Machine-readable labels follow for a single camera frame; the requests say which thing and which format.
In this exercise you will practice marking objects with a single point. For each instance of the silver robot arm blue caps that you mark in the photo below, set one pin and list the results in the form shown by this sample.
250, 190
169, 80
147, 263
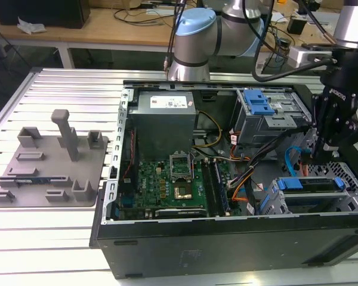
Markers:
194, 44

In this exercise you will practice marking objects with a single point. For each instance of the metal disk bay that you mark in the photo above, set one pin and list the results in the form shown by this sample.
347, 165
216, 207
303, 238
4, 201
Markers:
271, 202

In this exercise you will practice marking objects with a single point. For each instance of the RAM stick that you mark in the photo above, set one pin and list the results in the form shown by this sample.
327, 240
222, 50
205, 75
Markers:
32, 180

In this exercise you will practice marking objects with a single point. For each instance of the CPU socket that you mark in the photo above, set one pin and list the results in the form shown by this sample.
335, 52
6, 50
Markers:
182, 192

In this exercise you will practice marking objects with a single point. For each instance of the grey parts rack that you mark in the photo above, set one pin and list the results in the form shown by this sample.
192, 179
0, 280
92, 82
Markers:
83, 161

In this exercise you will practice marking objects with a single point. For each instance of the black PC case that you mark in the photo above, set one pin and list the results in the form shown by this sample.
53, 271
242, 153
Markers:
197, 250

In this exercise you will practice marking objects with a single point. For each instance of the wooden desk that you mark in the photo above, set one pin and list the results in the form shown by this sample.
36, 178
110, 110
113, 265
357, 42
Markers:
107, 32

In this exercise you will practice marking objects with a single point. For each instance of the metal optical drive cage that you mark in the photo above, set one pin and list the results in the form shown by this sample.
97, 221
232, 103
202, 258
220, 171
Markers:
256, 131

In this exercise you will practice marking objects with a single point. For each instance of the small black box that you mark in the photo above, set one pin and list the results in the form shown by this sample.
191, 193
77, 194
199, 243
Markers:
296, 25

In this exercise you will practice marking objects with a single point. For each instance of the crumpled clear plastic wrap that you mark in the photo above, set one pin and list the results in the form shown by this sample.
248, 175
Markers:
30, 26

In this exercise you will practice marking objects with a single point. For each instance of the green motherboard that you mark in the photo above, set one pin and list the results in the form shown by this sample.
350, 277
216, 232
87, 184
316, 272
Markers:
149, 184

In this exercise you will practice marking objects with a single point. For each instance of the black graphics card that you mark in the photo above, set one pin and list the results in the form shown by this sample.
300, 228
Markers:
182, 213

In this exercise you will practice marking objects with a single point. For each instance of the black RAM slot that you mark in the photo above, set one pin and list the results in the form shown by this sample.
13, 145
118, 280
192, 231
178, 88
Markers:
212, 187
217, 187
208, 187

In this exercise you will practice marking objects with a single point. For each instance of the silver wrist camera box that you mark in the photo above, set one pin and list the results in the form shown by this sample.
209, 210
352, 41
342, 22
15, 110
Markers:
301, 56

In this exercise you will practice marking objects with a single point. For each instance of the blue drive cage latch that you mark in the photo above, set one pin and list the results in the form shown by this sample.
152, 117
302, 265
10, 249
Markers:
258, 102

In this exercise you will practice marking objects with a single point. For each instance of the large black box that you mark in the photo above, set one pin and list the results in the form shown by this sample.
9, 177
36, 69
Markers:
41, 13

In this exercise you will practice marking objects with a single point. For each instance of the grey power supply unit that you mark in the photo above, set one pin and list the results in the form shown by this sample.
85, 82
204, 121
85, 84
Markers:
161, 134

